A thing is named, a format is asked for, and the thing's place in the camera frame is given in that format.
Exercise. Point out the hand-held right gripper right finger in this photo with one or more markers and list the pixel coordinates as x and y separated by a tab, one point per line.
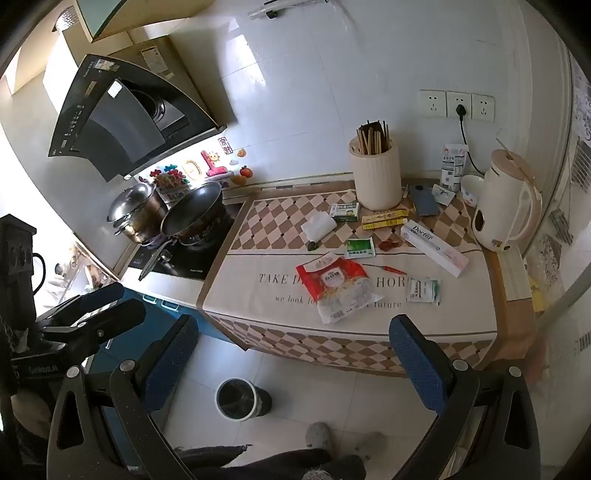
415	362

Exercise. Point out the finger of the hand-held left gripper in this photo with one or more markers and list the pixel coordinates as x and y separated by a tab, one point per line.
99	295
120	318

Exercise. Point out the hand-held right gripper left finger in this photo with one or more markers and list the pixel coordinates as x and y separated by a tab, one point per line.
171	357

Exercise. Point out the black round trash bin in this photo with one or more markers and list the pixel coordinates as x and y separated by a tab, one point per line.
240	400

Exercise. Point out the white paper napkin stack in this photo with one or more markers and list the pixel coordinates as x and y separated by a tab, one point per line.
318	225

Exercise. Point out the teal kitchen cabinet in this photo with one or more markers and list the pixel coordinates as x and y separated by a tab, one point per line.
157	314

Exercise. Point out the white green flat packet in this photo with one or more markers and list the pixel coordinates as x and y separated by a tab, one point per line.
434	291
415	290

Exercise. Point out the steel pot with lid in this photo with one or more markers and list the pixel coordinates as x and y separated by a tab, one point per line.
134	212

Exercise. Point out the black induction cooktop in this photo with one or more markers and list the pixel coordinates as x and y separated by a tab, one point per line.
194	258

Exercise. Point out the red white snack bag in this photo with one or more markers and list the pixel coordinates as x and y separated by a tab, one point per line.
339	288

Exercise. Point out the long white toothpaste box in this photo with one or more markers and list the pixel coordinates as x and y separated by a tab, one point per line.
434	247

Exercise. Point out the red crumpled wrapper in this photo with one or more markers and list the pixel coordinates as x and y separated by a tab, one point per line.
388	244

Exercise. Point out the grey slipper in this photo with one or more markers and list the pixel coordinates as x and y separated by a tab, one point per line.
319	436

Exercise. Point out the black frying wok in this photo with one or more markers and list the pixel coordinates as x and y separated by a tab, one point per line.
191	210

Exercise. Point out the green white sachet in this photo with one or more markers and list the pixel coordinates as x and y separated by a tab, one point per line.
360	248

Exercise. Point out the checkered table cloth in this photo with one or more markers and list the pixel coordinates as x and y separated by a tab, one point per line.
286	286

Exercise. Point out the small black object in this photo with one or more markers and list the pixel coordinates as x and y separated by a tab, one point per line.
312	245

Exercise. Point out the grey blue phone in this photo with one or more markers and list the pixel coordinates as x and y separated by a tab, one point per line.
425	201

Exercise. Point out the green white medicine box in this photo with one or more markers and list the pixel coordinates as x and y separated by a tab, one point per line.
345	212

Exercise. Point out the small white sachet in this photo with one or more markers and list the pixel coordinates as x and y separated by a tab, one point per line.
443	194

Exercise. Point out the black range hood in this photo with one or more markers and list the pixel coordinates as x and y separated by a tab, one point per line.
115	115

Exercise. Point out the cream electric kettle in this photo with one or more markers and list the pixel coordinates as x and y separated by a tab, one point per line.
503	203

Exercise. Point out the small white bowl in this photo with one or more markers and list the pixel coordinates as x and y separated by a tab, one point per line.
472	189

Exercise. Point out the cream ribbed chopstick holder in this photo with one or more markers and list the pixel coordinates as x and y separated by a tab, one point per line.
375	177

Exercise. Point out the upright white medicine box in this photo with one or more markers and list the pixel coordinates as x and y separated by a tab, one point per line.
452	166

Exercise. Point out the bundle of wooden chopsticks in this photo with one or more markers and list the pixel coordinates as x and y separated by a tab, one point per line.
371	138

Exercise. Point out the colourful wall stickers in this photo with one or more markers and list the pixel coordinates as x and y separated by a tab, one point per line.
214	166

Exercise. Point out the green wall cabinet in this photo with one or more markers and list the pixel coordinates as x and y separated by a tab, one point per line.
106	18

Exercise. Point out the white wall outlet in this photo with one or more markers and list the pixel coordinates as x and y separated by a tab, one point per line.
455	99
482	108
431	102

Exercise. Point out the metal wall rail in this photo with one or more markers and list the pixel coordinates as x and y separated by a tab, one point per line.
281	7

